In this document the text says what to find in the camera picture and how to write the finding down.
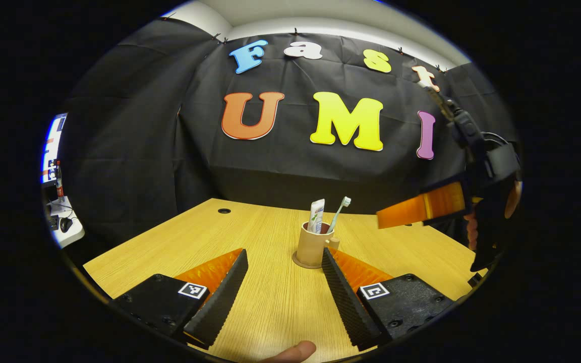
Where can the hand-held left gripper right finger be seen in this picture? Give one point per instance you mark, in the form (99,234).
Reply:
(346,302)

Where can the white toothbrush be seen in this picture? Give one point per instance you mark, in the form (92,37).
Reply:
(340,212)

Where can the black computer mouse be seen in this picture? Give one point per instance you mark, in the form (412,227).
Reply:
(65,225)

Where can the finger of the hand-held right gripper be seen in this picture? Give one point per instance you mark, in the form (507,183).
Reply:
(421,209)

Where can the white side table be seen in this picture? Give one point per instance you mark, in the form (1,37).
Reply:
(71,237)

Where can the black backdrop cloth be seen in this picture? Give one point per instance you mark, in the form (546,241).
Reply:
(295,171)

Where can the computer monitor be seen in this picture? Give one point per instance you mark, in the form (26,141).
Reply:
(51,146)

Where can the beige cup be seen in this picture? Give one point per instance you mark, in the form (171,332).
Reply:
(311,247)

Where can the white toothpaste tube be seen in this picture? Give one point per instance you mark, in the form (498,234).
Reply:
(316,214)

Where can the small red bottle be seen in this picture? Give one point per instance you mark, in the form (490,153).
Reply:
(59,186)

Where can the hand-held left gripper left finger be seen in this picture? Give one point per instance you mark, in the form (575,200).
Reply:
(220,302)

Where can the brown round coaster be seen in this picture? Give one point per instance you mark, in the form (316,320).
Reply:
(298,262)

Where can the wooden desktop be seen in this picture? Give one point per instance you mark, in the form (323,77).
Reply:
(270,282)

